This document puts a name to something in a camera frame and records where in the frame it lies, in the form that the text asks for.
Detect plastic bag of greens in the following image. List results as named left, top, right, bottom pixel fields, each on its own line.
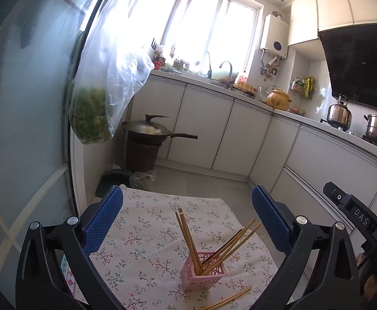
left=68, top=0, right=155, bottom=145

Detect white kitchen cabinets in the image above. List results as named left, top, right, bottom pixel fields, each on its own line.
left=128, top=71, right=377, bottom=230
left=287, top=0, right=377, bottom=46

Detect window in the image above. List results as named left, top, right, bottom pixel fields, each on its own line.
left=158, top=0, right=263, bottom=78

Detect black range hood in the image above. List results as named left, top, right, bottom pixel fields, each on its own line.
left=318, top=22, right=377, bottom=115

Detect bundle of bamboo chopsticks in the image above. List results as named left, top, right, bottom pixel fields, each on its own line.
left=179, top=208, right=264, bottom=275

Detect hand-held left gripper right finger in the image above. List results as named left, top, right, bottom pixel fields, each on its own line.
left=251, top=185, right=361, bottom=310

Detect steel wok lid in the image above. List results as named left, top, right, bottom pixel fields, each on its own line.
left=121, top=114, right=171, bottom=135

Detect dark dustpan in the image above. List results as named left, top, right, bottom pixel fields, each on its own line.
left=96, top=169, right=134, bottom=197

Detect glass sliding door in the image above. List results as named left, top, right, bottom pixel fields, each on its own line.
left=0, top=0, right=111, bottom=310

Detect steel kitchen faucet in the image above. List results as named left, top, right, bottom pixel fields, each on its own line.
left=219, top=61, right=233, bottom=86

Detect steel kettle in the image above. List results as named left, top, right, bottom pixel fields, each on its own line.
left=327, top=95, right=353, bottom=130

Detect golden ceramic pot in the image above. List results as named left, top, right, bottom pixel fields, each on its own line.
left=266, top=88, right=293, bottom=111

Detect black wok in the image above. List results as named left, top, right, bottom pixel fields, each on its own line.
left=120, top=121, right=198, bottom=145

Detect black chopstick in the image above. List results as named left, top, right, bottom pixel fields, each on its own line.
left=204, top=229, right=243, bottom=262

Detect white lower kitchen cabinets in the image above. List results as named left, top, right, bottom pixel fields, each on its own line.
left=128, top=71, right=377, bottom=230

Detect wicker steamer basket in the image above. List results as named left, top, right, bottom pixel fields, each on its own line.
left=230, top=82, right=257, bottom=96

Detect floral tablecloth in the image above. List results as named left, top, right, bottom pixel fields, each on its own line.
left=59, top=184, right=289, bottom=310

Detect crumpled clear plastic bag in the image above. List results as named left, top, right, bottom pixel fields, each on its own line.
left=129, top=169, right=157, bottom=191

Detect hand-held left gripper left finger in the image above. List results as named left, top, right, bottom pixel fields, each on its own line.
left=16, top=185, right=124, bottom=310

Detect bamboo chopstick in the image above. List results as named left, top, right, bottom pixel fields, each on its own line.
left=205, top=285, right=252, bottom=310
left=175, top=211, right=203, bottom=273
left=199, top=289, right=252, bottom=310

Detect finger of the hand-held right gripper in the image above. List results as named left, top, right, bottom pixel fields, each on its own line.
left=323, top=182, right=349, bottom=211

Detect white upper kitchen cabinets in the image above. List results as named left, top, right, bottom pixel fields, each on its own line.
left=287, top=0, right=377, bottom=46

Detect white water heater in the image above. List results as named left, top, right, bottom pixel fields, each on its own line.
left=260, top=13, right=290, bottom=60

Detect brown bucket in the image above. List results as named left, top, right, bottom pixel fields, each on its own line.
left=125, top=136, right=161, bottom=172

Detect water heater pipes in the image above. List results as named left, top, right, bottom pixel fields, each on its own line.
left=260, top=55, right=281, bottom=83

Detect person's right hand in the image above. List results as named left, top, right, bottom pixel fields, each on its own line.
left=356, top=252, right=377, bottom=301

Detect pink plastic basket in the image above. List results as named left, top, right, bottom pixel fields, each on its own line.
left=180, top=251, right=227, bottom=293

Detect wall rack with packets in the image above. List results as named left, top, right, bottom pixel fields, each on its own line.
left=290, top=76, right=315, bottom=99

